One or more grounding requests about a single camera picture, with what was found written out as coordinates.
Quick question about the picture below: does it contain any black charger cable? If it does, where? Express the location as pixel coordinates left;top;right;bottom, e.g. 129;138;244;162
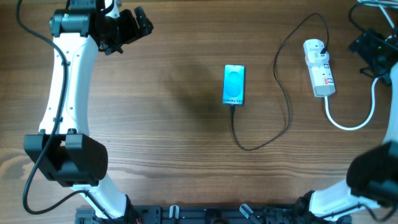
229;12;331;151

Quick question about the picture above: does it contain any blue Galaxy smartphone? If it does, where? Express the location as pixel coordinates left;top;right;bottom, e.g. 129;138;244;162
222;65;245;105

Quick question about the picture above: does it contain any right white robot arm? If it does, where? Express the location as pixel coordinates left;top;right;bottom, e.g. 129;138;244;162
290;29;397;223

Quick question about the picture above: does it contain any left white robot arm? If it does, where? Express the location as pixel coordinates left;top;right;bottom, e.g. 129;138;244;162
24;0;154;223

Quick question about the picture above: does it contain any white charger plug adapter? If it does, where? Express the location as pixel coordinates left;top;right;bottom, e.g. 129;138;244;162
305;50;329;67

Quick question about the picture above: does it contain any white power strip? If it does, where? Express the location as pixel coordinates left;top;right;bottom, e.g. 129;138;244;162
303;39;336;98

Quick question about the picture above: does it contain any white cables top corner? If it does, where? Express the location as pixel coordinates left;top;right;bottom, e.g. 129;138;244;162
356;0;398;9

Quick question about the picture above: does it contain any white power strip cord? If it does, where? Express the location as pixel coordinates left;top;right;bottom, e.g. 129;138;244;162
324;0;398;131

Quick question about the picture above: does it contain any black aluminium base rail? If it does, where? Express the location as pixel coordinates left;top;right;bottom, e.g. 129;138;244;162
75;203;353;224

